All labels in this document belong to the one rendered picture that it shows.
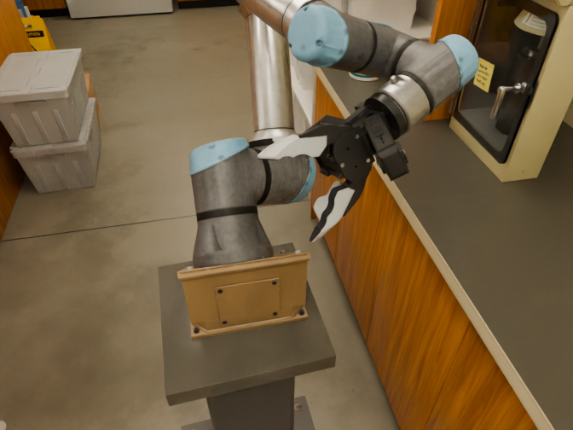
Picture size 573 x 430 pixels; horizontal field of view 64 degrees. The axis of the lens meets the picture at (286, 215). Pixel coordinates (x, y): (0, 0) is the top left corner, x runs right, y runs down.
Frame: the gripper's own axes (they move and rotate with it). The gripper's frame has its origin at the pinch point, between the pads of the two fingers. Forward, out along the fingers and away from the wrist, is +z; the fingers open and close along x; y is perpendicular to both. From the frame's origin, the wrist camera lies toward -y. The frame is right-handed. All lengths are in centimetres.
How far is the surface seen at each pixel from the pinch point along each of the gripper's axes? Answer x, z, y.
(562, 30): -21, -79, 19
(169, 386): -25.0, 32.0, 18.2
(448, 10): -17, -84, 57
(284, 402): -56, 20, 25
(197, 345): -26.1, 24.5, 23.6
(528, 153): -52, -71, 28
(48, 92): 10, 24, 222
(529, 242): -59, -49, 13
